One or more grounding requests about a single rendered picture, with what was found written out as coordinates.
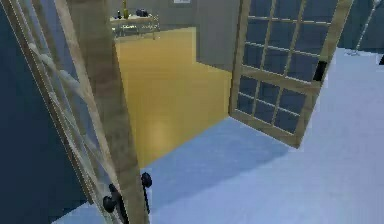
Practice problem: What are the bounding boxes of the black door handle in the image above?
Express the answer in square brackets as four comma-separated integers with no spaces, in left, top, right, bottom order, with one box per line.
[140,171,154,215]
[102,183,130,224]

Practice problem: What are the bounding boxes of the wooden glazed room door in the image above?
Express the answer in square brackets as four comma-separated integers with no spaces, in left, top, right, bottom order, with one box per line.
[227,0,355,150]
[0,0,152,224]

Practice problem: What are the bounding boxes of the pale wooden table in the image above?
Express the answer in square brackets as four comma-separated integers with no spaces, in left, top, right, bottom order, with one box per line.
[109,14,162,42]

